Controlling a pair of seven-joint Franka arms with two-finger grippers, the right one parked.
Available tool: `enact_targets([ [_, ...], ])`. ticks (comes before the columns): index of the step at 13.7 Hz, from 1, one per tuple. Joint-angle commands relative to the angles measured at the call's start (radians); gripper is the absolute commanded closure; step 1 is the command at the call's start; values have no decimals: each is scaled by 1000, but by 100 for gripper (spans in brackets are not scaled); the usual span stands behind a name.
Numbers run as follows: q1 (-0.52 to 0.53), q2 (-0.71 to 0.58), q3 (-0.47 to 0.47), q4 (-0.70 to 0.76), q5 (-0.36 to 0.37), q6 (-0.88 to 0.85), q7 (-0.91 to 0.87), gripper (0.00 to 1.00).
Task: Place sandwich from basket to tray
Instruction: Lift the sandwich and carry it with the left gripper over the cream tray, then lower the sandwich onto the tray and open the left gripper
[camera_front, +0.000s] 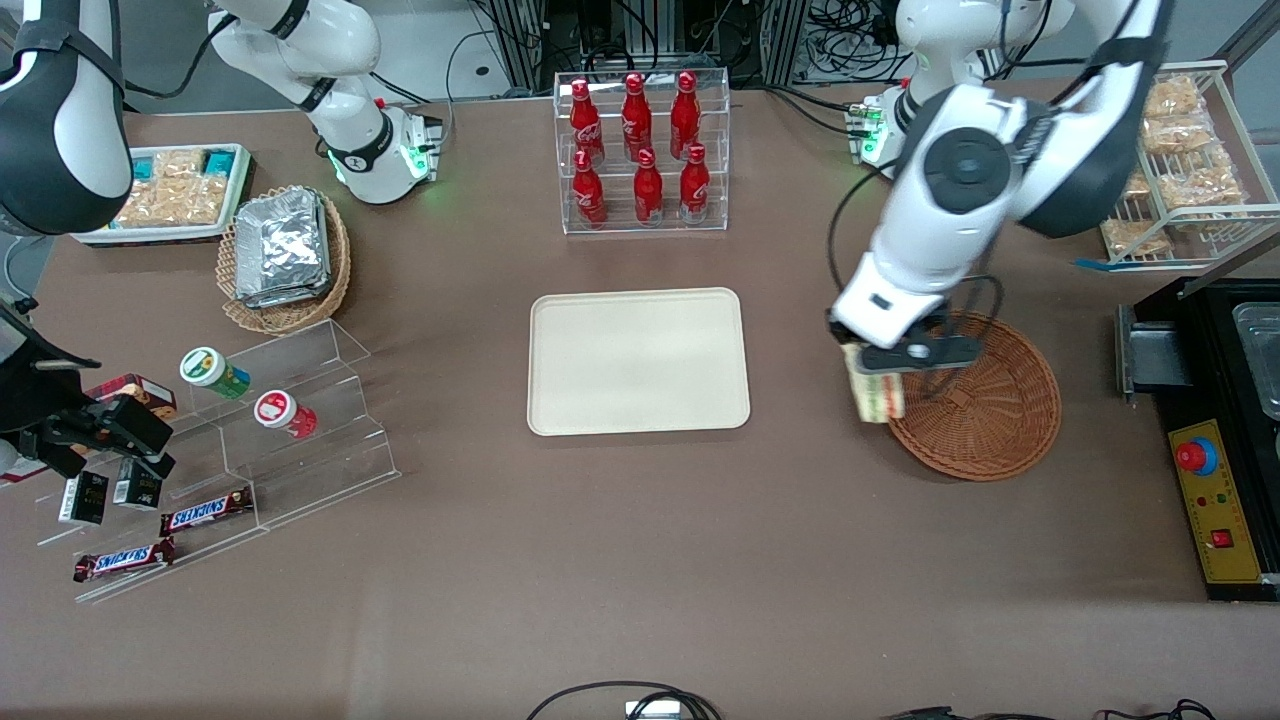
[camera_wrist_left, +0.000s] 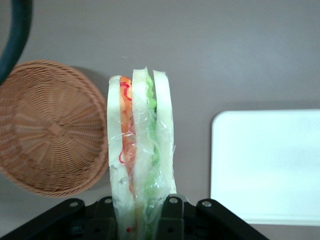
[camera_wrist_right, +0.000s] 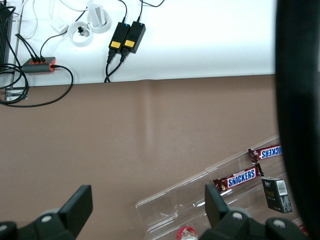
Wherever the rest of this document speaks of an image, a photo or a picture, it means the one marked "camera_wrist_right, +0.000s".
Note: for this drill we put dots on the small black box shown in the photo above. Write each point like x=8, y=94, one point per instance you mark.
x=277, y=196

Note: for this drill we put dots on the silver metal clamp bracket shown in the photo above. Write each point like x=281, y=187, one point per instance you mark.
x=15, y=94

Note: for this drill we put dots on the black ribbed device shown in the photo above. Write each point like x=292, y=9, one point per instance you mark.
x=5, y=35

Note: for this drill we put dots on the grey metal stand post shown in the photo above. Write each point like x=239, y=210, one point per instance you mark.
x=17, y=62

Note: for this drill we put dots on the black power adapter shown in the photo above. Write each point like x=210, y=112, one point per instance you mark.
x=133, y=37
x=119, y=36

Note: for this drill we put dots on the white folded paper card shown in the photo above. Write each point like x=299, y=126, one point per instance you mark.
x=97, y=15

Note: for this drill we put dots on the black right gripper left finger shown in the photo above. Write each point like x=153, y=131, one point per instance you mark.
x=77, y=207

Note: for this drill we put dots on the clear plastic tray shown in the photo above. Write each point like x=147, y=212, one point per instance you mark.
x=190, y=200

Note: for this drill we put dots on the grey orange USB hub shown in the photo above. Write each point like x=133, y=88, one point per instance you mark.
x=37, y=65

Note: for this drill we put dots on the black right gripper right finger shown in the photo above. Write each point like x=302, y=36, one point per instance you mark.
x=216, y=210

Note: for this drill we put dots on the white tape roll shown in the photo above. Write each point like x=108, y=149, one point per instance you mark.
x=81, y=43
x=100, y=30

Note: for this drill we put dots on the white small adapter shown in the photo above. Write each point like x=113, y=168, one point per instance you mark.
x=59, y=27

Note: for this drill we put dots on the Snickers chocolate bar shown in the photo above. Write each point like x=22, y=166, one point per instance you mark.
x=237, y=178
x=266, y=151

